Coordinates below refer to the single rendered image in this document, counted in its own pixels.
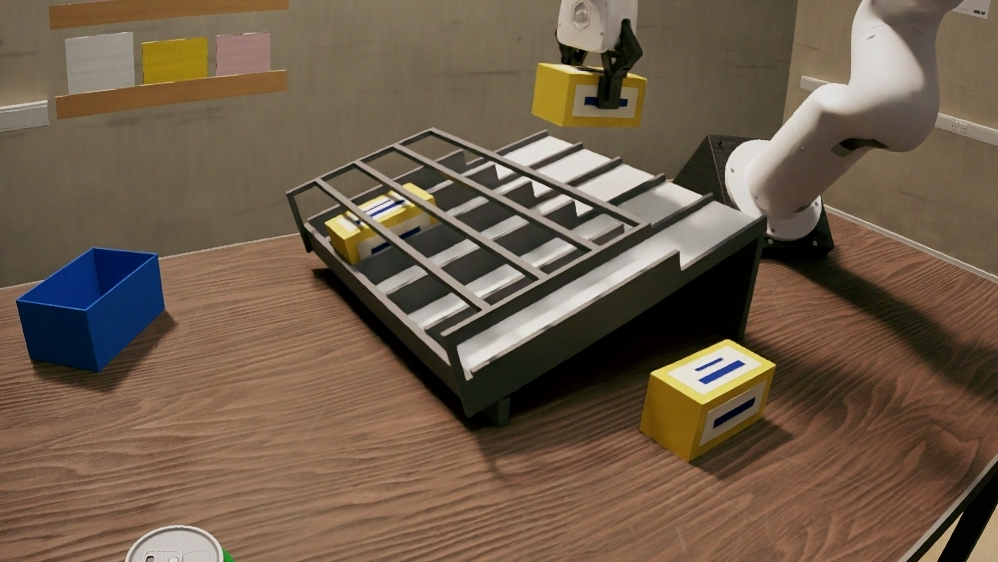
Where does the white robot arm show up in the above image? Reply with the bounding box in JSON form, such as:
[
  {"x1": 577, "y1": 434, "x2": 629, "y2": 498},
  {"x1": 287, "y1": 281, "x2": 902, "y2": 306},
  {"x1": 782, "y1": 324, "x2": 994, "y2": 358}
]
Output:
[{"x1": 725, "y1": 0, "x2": 964, "y2": 241}]

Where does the blue open box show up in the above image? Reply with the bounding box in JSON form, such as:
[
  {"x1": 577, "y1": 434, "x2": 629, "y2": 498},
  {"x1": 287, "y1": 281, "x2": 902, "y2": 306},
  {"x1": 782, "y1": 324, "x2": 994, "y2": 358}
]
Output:
[{"x1": 16, "y1": 248, "x2": 165, "y2": 372}]

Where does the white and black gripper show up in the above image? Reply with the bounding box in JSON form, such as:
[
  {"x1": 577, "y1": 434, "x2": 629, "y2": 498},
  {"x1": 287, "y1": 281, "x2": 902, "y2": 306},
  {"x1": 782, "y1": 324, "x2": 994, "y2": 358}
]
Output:
[{"x1": 555, "y1": 0, "x2": 643, "y2": 109}]

